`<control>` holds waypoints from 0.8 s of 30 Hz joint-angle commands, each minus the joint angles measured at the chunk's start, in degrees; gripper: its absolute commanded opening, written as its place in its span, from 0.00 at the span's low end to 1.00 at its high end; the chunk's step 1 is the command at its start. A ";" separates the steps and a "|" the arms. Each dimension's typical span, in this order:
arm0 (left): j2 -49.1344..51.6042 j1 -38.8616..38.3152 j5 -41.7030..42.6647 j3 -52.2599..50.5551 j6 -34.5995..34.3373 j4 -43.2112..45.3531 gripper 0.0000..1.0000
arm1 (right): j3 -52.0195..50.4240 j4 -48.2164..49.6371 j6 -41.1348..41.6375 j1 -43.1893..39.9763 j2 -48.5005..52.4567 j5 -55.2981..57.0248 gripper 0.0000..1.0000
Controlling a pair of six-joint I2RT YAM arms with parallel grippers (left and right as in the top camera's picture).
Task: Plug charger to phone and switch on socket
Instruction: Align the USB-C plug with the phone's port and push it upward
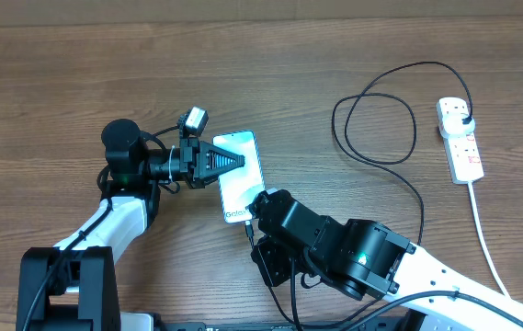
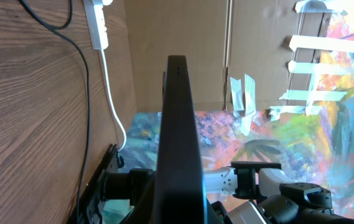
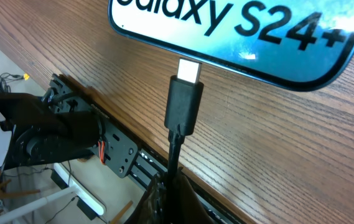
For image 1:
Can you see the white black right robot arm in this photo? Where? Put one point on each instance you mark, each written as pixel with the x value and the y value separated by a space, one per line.
pixel 364 258

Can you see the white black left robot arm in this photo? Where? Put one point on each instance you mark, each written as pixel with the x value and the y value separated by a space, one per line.
pixel 72 285

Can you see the white charger plug adapter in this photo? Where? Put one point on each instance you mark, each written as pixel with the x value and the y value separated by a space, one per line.
pixel 454 126

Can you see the white power strip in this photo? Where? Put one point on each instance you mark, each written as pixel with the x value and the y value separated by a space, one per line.
pixel 463 156

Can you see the Samsung Galaxy smartphone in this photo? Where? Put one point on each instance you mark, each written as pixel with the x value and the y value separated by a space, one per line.
pixel 239 187

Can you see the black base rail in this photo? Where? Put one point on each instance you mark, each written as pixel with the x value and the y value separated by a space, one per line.
pixel 376 324

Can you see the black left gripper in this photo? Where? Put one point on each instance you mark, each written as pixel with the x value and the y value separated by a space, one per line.
pixel 190 147

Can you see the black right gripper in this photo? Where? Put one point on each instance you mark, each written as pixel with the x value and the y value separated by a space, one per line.
pixel 270 249

